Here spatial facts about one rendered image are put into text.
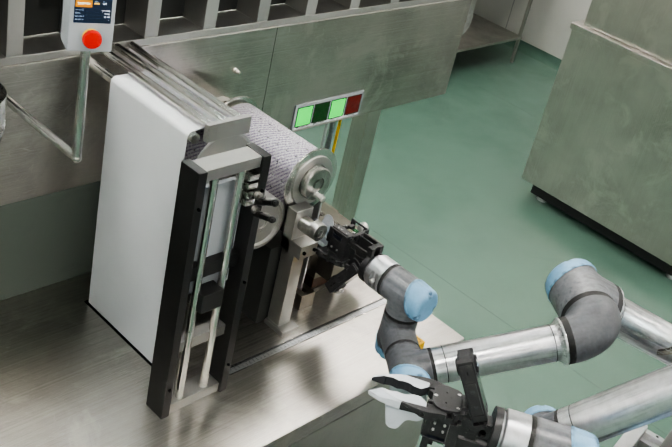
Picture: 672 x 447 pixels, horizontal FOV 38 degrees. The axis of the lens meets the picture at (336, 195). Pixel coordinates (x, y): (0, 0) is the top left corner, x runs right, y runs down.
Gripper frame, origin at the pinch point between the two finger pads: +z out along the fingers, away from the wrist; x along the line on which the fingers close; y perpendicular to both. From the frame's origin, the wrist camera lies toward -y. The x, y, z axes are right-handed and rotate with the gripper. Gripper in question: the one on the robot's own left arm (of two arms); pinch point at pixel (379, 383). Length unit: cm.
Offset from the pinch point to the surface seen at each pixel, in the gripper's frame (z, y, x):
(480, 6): -6, 31, 585
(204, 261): 35.1, -3.2, 17.2
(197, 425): 30.5, 31.3, 18.4
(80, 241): 70, 18, 50
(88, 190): 69, 5, 49
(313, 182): 23, -9, 52
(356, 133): 25, 10, 151
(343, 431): 4, 42, 45
